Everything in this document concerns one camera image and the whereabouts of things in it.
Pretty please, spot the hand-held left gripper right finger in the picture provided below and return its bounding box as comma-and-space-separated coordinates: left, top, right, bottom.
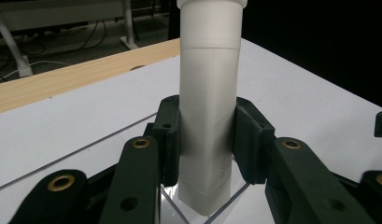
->
231, 96, 377, 224

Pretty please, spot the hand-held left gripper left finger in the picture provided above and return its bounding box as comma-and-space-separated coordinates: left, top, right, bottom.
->
99, 94, 181, 224

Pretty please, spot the clear acrylic organizer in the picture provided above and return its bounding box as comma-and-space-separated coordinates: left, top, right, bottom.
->
0, 111, 252, 224

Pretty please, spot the white plastic tube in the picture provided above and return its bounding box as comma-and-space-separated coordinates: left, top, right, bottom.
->
176, 0, 248, 217

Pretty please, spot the black floor cable bundle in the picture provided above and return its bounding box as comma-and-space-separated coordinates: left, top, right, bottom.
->
0, 18, 124, 68

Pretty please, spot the white floor cable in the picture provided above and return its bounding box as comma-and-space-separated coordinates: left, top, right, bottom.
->
0, 59, 71, 84

